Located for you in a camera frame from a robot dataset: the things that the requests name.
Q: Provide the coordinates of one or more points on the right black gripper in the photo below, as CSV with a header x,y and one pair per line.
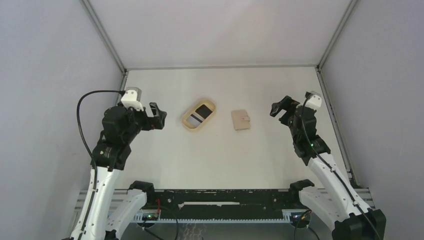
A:
x,y
277,107

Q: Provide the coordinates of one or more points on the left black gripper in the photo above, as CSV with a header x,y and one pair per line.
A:
x,y
156,122

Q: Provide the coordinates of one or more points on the beige leather card holder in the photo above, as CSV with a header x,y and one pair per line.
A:
x,y
240,120

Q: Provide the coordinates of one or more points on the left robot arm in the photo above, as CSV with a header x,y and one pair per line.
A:
x,y
121,125

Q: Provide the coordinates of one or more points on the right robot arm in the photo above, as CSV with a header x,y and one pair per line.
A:
x,y
345,213

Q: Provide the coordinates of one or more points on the black card in tray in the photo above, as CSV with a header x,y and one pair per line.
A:
x,y
201,113

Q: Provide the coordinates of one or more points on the beige oval tray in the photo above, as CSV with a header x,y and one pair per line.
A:
x,y
190,123

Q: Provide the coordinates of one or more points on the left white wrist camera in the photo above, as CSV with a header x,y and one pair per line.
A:
x,y
132,99

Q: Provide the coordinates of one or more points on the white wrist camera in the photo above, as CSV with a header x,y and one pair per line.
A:
x,y
313,100
132,99

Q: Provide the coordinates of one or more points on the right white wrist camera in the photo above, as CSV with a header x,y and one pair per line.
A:
x,y
313,100

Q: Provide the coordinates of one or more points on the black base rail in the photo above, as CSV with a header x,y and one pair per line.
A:
x,y
224,204

